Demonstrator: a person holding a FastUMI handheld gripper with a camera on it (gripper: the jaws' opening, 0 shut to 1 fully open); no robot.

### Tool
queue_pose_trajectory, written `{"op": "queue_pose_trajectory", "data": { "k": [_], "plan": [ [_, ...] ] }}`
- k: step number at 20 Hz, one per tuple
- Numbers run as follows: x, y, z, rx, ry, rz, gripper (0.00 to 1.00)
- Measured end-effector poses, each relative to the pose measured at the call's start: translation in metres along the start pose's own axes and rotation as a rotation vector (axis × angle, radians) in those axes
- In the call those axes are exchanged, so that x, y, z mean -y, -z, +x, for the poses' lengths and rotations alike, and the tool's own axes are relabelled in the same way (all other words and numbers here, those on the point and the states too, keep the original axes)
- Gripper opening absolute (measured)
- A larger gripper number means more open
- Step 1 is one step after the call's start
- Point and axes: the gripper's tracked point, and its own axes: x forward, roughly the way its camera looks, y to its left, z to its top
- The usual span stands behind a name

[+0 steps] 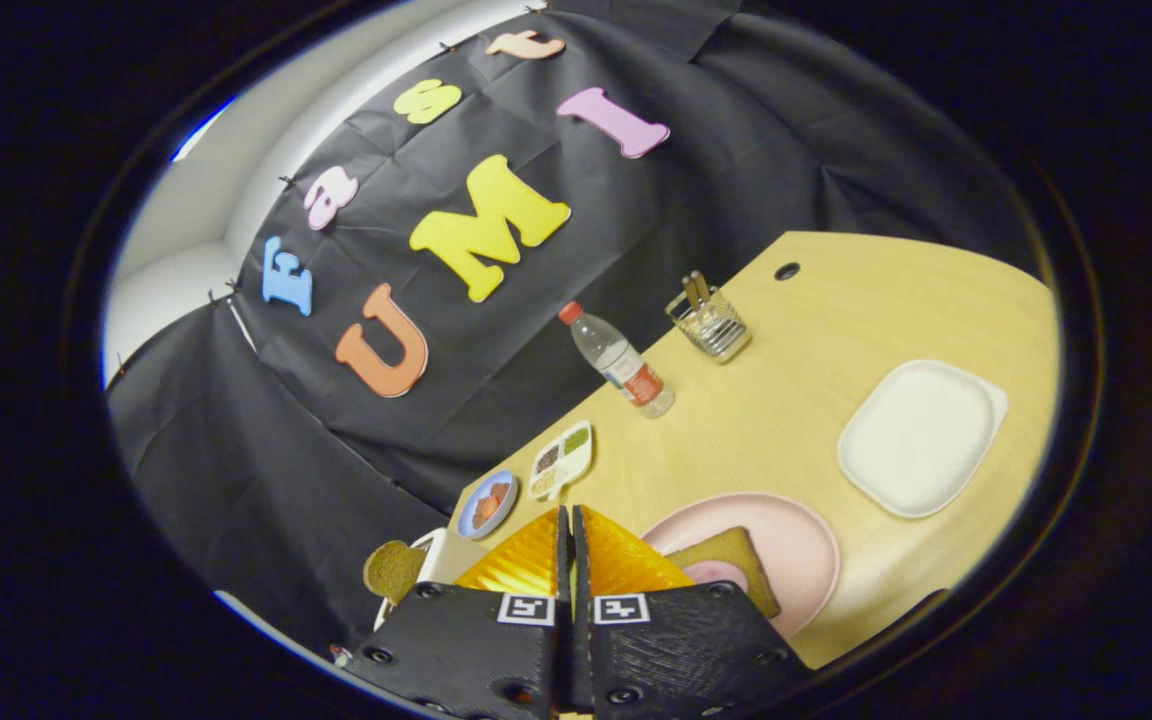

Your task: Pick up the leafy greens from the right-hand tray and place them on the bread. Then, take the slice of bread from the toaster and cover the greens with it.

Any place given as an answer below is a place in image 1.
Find clear plastic bottle red cap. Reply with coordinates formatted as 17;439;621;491
558;300;677;419

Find white square plate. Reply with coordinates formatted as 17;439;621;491
837;359;1009;520

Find brown bread slice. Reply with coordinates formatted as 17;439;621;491
666;527;782;619

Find white toaster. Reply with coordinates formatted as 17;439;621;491
373;527;492;631

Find wire utensil holder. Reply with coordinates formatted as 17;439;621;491
665;270;753;364

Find black backdrop cloth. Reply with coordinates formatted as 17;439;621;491
101;0;1037;651

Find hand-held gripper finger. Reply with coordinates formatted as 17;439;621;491
336;505;577;720
572;505;817;720

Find pink round plate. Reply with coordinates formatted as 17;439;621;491
641;491;842;641

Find red tomato slices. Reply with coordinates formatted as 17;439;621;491
471;482;512;528

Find white divided condiment tray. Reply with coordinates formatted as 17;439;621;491
528;420;594;501

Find blue plate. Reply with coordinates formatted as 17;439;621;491
457;469;520;541

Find brown toast slice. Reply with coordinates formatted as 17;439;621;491
363;540;427;606

